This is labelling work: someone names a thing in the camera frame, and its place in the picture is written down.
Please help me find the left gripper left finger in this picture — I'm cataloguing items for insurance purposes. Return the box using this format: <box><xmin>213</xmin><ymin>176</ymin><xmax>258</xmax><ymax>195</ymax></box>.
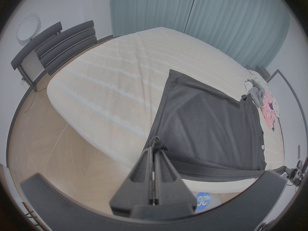
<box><xmin>109</xmin><ymin>147</ymin><xmax>154</xmax><ymax>210</ymax></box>

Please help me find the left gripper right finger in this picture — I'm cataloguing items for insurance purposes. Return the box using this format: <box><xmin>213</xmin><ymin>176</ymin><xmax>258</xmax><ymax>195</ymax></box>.
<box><xmin>154</xmin><ymin>151</ymin><xmax>198</xmax><ymax>208</ymax></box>

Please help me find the black long-sleeved top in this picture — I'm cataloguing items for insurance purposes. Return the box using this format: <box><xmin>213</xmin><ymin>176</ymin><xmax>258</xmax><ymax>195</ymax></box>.
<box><xmin>144</xmin><ymin>69</ymin><xmax>287</xmax><ymax>183</ymax></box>

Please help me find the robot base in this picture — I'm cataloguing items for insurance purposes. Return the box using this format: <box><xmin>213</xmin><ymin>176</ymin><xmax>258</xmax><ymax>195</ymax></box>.
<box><xmin>196</xmin><ymin>192</ymin><xmax>222</xmax><ymax>210</ymax></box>

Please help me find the bed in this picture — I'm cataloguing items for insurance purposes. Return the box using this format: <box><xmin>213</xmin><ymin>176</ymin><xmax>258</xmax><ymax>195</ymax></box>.
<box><xmin>46</xmin><ymin>27</ymin><xmax>301</xmax><ymax>195</ymax></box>

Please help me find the pink garment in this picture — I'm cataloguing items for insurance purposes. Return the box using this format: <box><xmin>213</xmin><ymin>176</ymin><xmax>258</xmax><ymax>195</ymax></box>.
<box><xmin>260</xmin><ymin>90</ymin><xmax>276</xmax><ymax>131</ymax></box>

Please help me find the grey garment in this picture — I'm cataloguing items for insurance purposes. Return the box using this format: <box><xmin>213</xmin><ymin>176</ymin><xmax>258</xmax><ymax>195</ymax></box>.
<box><xmin>244</xmin><ymin>79</ymin><xmax>266</xmax><ymax>109</ymax></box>

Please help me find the white printed pillow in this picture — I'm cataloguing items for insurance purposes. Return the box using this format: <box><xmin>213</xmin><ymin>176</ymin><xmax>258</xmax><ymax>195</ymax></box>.
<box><xmin>249</xmin><ymin>70</ymin><xmax>281</xmax><ymax>119</ymax></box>

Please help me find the grey bedside table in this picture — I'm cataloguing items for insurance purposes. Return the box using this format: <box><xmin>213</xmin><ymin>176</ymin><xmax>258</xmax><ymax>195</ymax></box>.
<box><xmin>245</xmin><ymin>65</ymin><xmax>271</xmax><ymax>79</ymax></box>

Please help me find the black chest of drawers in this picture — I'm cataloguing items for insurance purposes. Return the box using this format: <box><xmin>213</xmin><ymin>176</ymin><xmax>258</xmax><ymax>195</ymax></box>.
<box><xmin>35</xmin><ymin>20</ymin><xmax>98</xmax><ymax>76</ymax></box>

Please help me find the blue-green curtain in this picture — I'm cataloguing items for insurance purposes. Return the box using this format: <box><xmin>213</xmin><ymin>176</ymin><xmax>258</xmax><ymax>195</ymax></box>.
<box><xmin>110</xmin><ymin>0</ymin><xmax>199</xmax><ymax>37</ymax></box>
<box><xmin>184</xmin><ymin>0</ymin><xmax>291</xmax><ymax>68</ymax></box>

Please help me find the round white-framed mirror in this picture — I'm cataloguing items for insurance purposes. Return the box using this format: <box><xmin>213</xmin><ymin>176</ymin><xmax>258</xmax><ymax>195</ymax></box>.
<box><xmin>17</xmin><ymin>13</ymin><xmax>41</xmax><ymax>44</ymax></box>

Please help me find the thin black cable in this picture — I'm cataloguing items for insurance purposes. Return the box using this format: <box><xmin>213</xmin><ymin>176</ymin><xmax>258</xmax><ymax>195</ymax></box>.
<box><xmin>20</xmin><ymin>78</ymin><xmax>48</xmax><ymax>113</ymax></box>

